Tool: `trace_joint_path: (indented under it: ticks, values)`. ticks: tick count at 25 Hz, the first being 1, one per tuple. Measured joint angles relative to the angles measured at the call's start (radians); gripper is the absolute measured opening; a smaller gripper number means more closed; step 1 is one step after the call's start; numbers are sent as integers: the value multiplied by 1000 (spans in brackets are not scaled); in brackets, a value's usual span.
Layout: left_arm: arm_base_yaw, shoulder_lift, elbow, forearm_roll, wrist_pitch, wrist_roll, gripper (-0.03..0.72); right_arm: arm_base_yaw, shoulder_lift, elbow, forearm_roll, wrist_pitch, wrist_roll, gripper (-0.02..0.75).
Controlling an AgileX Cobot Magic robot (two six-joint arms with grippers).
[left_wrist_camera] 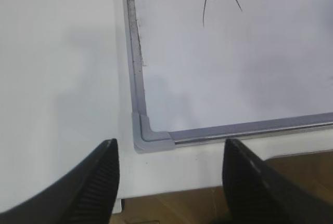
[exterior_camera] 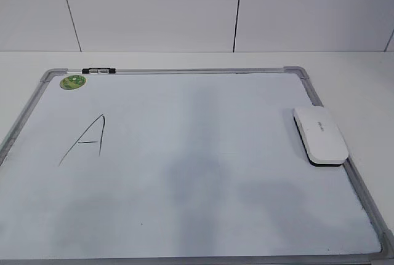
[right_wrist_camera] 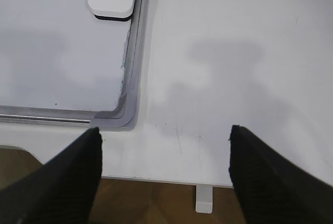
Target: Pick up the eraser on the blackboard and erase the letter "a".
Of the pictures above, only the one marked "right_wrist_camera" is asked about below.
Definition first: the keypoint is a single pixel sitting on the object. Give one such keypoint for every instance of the whiteboard with grey frame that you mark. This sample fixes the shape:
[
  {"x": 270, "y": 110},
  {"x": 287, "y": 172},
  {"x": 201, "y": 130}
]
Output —
[{"x": 62, "y": 65}]

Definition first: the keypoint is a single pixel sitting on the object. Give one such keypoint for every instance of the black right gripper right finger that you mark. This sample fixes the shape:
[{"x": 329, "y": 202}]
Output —
[{"x": 270, "y": 188}]

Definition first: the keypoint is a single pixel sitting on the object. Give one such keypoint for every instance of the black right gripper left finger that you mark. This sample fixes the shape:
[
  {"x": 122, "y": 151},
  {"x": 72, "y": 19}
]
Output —
[{"x": 61, "y": 191}]

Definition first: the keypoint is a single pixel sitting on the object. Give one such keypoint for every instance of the white table leg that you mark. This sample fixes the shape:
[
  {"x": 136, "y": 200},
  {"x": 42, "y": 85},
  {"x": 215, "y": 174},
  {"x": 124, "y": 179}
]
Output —
[{"x": 204, "y": 199}]

